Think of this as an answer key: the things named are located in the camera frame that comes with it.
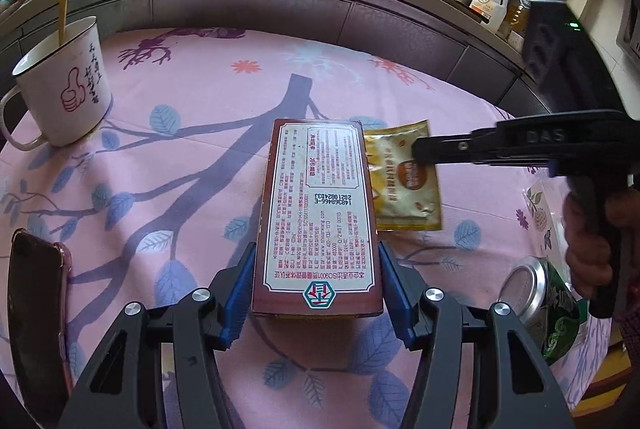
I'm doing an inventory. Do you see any kitchen counter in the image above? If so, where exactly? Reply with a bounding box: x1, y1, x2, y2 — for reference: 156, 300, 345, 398
0, 0, 528, 115

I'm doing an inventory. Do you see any pink printed tablecloth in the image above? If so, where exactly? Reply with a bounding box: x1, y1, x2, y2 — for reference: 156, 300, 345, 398
0, 28, 626, 429

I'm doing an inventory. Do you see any green drink can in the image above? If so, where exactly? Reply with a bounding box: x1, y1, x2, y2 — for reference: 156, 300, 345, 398
500, 256, 582, 366

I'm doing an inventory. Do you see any brown printed carton box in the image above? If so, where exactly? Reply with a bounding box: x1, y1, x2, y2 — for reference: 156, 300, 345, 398
251, 119, 384, 320

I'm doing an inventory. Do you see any white enamel mug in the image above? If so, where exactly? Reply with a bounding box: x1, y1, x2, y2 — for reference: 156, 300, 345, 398
0, 16, 113, 151

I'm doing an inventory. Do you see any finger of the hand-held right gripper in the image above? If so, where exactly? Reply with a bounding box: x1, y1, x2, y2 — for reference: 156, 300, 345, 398
411, 128, 501, 167

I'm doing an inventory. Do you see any smartphone in pink case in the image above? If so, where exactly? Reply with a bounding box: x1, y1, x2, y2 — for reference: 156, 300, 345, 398
7, 229, 74, 411

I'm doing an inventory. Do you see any person's right hand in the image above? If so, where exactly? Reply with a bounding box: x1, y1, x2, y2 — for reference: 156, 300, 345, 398
564, 186, 640, 310

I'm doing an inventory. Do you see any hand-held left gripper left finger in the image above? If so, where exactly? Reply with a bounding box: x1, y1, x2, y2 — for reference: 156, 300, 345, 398
59, 241, 258, 429

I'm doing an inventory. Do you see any yellow cooking oil bottle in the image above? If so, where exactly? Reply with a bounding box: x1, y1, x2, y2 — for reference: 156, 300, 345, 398
507, 0, 536, 39

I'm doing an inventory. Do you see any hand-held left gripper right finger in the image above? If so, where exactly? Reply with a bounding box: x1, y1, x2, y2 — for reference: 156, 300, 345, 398
377, 240, 576, 429

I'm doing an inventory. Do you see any yellow foil sachet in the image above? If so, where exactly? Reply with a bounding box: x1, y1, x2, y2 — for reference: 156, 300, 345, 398
362, 120, 443, 231

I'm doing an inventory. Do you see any white plastic jug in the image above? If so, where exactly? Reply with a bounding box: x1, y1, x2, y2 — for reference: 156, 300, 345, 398
472, 0, 511, 35

